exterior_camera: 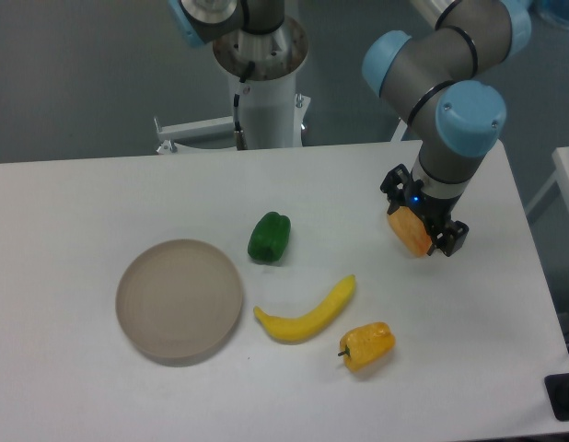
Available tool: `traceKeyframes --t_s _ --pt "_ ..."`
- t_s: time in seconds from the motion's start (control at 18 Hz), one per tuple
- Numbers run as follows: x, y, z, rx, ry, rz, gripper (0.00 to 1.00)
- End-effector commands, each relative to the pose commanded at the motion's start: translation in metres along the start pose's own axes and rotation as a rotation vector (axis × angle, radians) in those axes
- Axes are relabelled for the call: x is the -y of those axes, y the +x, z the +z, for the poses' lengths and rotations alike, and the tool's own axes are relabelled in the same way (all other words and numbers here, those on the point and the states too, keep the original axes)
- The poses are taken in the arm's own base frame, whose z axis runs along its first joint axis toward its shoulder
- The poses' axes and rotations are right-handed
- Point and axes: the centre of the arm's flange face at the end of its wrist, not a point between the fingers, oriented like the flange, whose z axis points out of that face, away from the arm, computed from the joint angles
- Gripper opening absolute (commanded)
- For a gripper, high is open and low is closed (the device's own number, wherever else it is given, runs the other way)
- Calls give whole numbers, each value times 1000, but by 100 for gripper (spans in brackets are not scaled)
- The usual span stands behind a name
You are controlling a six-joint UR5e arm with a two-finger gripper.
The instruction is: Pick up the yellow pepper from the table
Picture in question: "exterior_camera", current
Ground yellow pepper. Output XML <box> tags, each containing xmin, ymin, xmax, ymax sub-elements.
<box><xmin>338</xmin><ymin>322</ymin><xmax>396</xmax><ymax>373</ymax></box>

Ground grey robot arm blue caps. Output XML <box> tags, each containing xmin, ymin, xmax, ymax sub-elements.
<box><xmin>169</xmin><ymin>1</ymin><xmax>531</xmax><ymax>256</ymax></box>

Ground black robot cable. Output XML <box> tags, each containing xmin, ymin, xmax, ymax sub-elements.
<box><xmin>232</xmin><ymin>60</ymin><xmax>256</xmax><ymax>151</ymax></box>

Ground beige round plate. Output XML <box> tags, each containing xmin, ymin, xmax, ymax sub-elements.
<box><xmin>115</xmin><ymin>239</ymin><xmax>244</xmax><ymax>366</ymax></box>

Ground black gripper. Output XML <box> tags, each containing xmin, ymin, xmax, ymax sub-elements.
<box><xmin>380</xmin><ymin>164</ymin><xmax>470</xmax><ymax>257</ymax></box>

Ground black device at table edge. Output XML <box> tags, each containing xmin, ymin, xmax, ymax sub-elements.
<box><xmin>544</xmin><ymin>373</ymin><xmax>569</xmax><ymax>422</ymax></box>

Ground white side table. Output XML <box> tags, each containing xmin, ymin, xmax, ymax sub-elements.
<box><xmin>524</xmin><ymin>146</ymin><xmax>569</xmax><ymax>218</ymax></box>

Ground yellow banana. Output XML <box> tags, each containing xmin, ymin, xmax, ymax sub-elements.
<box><xmin>253</xmin><ymin>274</ymin><xmax>357</xmax><ymax>343</ymax></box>

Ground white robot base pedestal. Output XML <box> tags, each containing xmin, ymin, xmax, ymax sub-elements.
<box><xmin>155</xmin><ymin>16</ymin><xmax>311</xmax><ymax>155</ymax></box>

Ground green pepper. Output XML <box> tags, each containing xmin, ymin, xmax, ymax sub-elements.
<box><xmin>247</xmin><ymin>212</ymin><xmax>291</xmax><ymax>263</ymax></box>

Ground orange pepper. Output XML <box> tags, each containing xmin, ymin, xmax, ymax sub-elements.
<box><xmin>387</xmin><ymin>206</ymin><xmax>432</xmax><ymax>258</ymax></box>

